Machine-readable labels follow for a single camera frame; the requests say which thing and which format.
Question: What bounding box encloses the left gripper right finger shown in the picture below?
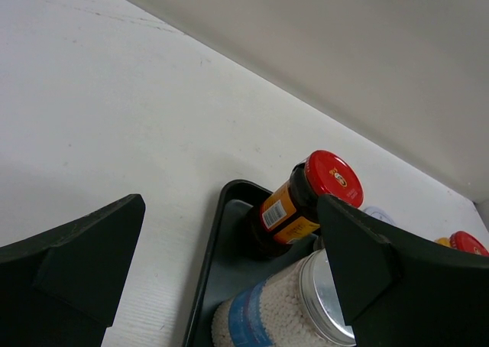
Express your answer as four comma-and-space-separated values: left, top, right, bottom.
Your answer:
317, 195, 488, 346

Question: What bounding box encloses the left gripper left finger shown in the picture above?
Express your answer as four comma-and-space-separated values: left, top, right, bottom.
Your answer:
1, 194, 145, 346

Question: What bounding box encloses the red lid chili jar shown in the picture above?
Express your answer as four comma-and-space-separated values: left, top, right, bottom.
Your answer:
435, 231, 489, 257

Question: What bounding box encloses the white lid sauce jar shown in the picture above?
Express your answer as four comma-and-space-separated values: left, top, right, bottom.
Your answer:
364, 206, 396, 225

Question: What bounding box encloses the silver lid salt canister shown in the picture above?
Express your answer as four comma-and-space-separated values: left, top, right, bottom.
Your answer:
211, 249, 356, 346

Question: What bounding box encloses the red lid sauce jar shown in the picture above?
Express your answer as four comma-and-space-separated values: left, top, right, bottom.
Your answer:
241, 150, 364, 260

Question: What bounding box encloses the black plastic tray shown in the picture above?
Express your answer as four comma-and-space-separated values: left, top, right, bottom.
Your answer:
181, 180, 317, 347

